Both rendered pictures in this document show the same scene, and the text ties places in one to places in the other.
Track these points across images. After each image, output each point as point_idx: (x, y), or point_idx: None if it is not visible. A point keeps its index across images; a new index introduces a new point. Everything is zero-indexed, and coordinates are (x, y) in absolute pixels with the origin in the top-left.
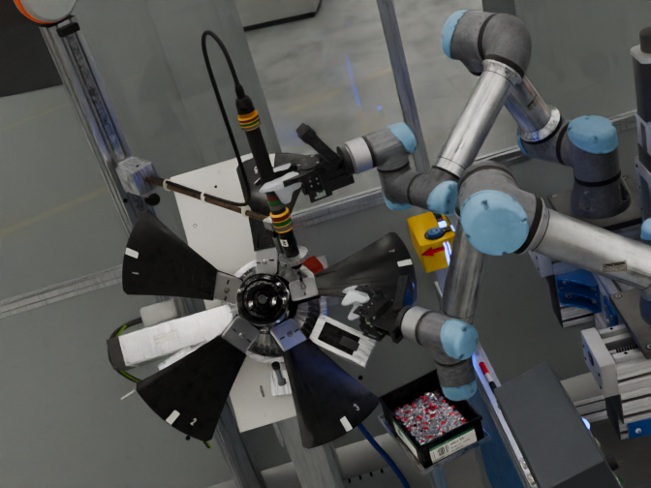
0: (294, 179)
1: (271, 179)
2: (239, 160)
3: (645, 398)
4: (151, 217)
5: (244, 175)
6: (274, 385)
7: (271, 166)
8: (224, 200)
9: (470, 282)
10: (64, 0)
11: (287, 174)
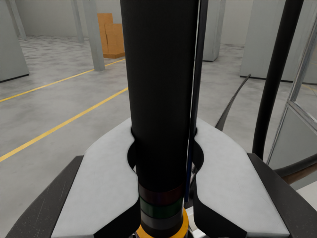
0: (41, 197)
1: (132, 127)
2: (272, 57)
3: None
4: (242, 83)
5: (259, 109)
6: None
7: (144, 89)
8: (310, 156)
9: None
10: None
11: (124, 180)
